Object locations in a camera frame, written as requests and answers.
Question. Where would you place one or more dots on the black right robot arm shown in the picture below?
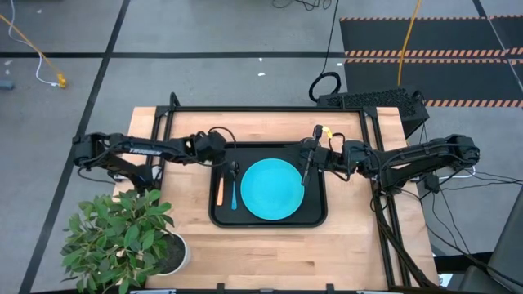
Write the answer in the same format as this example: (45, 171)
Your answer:
(429, 155)

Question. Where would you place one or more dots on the black plastic tray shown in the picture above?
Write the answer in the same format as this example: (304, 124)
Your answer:
(314, 204)

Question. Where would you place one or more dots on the white plant pot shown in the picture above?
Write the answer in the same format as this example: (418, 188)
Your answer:
(175, 257)

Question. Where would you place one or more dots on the black hazard-striped floor mat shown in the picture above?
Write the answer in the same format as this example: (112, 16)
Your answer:
(449, 36)

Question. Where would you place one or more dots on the turquoise round plate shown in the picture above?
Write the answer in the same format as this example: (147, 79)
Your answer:
(269, 190)

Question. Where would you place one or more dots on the black power adapter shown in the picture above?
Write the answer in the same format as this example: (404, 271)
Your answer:
(432, 183)

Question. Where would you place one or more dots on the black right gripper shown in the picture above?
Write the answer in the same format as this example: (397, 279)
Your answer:
(329, 158)

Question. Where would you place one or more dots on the small grey floor object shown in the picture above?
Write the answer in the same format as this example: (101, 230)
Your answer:
(5, 85)

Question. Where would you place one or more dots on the black perforated computer case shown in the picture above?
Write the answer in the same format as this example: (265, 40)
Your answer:
(380, 100)

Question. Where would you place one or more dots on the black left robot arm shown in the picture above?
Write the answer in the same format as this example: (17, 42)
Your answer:
(139, 149)

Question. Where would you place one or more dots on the dark grey equipment panel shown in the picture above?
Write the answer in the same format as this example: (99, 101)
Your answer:
(508, 253)

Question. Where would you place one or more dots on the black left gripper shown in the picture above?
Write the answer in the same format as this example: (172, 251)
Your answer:
(206, 147)

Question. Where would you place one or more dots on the green leafy plant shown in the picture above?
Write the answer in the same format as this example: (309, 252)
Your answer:
(118, 241)

